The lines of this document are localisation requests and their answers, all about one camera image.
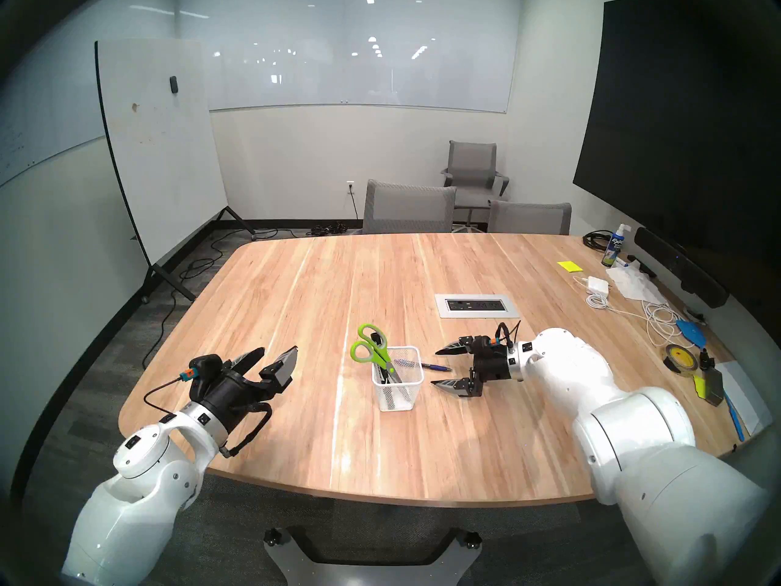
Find yellow and black block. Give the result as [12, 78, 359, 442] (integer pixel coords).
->
[693, 368, 727, 407]

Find black and yellow tape roll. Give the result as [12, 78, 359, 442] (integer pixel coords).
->
[664, 344, 702, 377]

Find whiteboard cleaner spray bottle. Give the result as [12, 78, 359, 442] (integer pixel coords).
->
[601, 223, 629, 268]

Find gray swivel chair with armrests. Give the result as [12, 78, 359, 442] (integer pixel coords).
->
[441, 140, 510, 228]

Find gray robot base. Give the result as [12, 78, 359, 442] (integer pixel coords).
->
[262, 524, 489, 586]

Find rolling whiteboard on black stand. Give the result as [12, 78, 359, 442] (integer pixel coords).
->
[95, 38, 257, 302]

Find silver table power outlet panel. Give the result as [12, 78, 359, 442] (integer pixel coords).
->
[434, 294, 520, 319]

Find green handled scissors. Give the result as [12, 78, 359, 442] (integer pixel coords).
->
[350, 324, 403, 384]

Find thin blue stick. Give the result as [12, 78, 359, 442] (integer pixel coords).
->
[723, 391, 746, 442]

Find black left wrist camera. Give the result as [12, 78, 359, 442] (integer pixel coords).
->
[182, 353, 224, 403]

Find black video sound bar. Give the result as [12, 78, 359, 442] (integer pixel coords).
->
[633, 226, 730, 309]

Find white charger cable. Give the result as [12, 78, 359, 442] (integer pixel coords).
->
[574, 277, 696, 350]

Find long black floor cable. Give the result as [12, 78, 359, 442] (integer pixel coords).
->
[142, 228, 306, 372]

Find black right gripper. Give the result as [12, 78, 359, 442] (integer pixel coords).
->
[431, 336, 514, 400]

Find gray mesh office chair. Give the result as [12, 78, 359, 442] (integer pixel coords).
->
[362, 179, 457, 235]
[487, 200, 572, 236]

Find thin black left camera cable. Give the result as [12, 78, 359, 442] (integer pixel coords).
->
[143, 375, 187, 416]

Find flat blue plastic object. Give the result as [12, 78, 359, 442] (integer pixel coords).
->
[675, 320, 708, 349]

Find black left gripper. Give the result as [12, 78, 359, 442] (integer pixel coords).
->
[200, 345, 300, 437]

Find large black wall television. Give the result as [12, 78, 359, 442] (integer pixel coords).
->
[572, 0, 781, 274]

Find crumpled white tissue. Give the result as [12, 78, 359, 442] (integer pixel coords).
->
[605, 264, 666, 303]

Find black permanent marker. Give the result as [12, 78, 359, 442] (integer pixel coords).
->
[375, 362, 411, 405]

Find white paper sheet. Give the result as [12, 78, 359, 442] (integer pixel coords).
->
[714, 362, 774, 436]

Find black sleeved left gripper cable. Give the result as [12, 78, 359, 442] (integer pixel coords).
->
[221, 402, 274, 459]

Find wide wall glass whiteboard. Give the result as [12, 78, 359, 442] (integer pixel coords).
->
[177, 0, 522, 114]

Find white mesh pen holder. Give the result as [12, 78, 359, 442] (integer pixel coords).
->
[372, 345, 425, 413]

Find wall whiteboard with handwriting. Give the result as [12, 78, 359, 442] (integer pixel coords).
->
[0, 17, 110, 189]

